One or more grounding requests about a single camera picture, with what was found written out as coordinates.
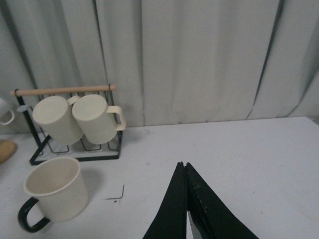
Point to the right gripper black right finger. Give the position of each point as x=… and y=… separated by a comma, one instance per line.
x=209, y=214

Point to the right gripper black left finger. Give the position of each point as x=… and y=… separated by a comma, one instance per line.
x=170, y=220

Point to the cream mug black handle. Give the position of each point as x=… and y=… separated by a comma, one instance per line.
x=57, y=186

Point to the cream ribbed mug right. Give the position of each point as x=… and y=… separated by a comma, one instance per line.
x=99, y=121

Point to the cream ribbed mug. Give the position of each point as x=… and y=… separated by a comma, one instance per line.
x=54, y=115
x=99, y=121

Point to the cream ribbed mug left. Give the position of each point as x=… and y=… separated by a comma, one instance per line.
x=54, y=115

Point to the grey curtain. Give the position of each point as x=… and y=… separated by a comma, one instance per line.
x=172, y=61

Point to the wooden mug tree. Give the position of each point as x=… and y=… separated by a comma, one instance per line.
x=7, y=149

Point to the white mug on tree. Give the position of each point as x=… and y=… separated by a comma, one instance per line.
x=6, y=108

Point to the black wire cup rack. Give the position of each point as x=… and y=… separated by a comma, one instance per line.
x=82, y=150

